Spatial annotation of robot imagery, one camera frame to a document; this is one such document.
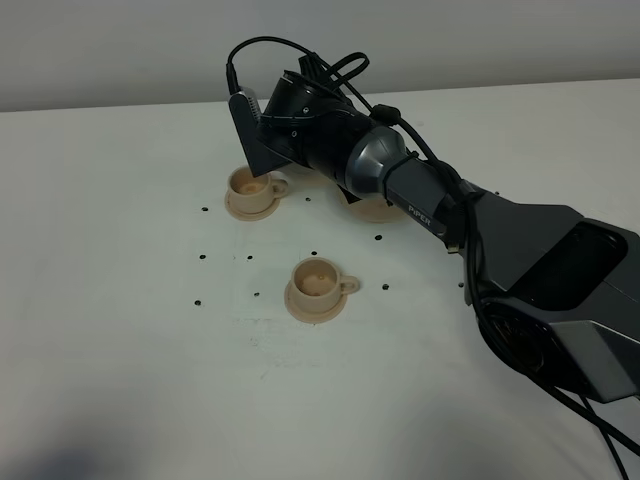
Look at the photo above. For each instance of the beige teacup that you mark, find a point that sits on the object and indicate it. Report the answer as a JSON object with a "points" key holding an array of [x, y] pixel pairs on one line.
{"points": [[317, 285], [252, 194]]}

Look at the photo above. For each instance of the beige far teacup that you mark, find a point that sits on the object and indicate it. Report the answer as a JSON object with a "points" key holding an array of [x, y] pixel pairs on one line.
{"points": [[252, 194]]}

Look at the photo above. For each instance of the beige cup saucer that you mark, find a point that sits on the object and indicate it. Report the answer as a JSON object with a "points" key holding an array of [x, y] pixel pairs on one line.
{"points": [[310, 317], [247, 217]]}

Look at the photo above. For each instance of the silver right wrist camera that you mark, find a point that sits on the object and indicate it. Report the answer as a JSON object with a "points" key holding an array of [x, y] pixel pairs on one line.
{"points": [[245, 112]]}

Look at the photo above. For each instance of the beige far cup saucer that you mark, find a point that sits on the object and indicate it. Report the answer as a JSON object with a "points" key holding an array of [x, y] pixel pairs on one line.
{"points": [[247, 217]]}

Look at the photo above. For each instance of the beige teapot saucer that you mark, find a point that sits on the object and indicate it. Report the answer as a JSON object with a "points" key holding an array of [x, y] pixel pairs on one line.
{"points": [[371, 210]]}

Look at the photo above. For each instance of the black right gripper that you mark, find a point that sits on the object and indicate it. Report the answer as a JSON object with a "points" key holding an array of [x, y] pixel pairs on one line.
{"points": [[308, 125]]}

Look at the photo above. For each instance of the beige near cup saucer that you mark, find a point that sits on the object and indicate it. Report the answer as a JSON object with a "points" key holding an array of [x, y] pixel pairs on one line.
{"points": [[310, 317]]}

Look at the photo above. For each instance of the beige near teacup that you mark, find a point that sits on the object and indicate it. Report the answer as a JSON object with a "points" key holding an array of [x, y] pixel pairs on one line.
{"points": [[317, 285]]}

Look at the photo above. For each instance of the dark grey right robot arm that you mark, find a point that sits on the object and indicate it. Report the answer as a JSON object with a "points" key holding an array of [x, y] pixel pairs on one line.
{"points": [[558, 292]]}

